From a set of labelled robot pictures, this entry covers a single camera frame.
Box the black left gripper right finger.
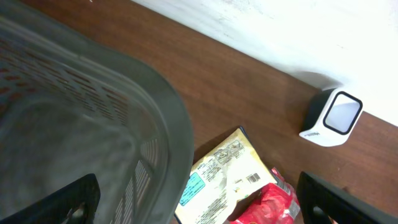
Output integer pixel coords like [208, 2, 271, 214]
[297, 172, 397, 224]

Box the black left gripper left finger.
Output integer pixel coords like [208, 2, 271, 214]
[1, 174, 101, 224]

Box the red snack bag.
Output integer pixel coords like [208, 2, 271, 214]
[230, 167, 300, 224]

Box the yellow snack bag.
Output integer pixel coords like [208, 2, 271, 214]
[175, 127, 276, 224]

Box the white barcode scanner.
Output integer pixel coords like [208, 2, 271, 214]
[299, 88, 363, 147]

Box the grey plastic basket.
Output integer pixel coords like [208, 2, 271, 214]
[1, 1, 194, 223]

